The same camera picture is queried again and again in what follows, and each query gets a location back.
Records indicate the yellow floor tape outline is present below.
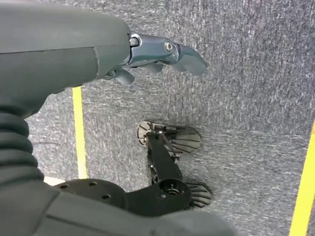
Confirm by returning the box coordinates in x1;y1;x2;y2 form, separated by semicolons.
289;120;315;236

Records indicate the yellow floor tape strip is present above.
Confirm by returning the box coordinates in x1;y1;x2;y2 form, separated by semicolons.
72;86;88;180

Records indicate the black robot right foot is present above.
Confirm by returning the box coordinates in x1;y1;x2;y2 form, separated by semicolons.
185;181;212;210

